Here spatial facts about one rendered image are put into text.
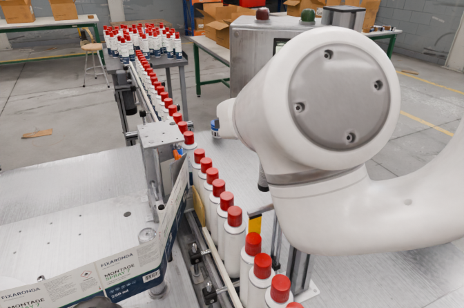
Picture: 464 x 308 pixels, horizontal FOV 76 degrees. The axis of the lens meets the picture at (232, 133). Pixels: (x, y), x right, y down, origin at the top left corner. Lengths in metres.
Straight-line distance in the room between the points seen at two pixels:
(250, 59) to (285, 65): 0.33
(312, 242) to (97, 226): 0.84
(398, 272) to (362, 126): 0.84
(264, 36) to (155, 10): 7.58
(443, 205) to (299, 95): 0.11
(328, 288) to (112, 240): 0.60
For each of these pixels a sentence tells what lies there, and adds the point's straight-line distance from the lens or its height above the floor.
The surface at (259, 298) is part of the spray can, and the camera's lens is 0.65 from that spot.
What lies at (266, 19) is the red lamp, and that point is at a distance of 0.50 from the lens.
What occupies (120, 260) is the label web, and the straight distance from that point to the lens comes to 0.68.
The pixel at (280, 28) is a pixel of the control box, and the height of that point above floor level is 1.47.
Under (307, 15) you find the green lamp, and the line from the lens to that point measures 0.50.
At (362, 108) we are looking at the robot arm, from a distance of 0.18.
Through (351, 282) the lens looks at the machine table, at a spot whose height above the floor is 0.83.
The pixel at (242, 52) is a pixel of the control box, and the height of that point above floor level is 1.43.
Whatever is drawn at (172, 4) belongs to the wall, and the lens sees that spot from 8.12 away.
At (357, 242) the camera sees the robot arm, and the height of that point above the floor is 1.40.
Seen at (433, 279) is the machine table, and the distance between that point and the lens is 1.03.
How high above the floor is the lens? 1.56
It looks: 30 degrees down
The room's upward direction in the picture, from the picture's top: straight up
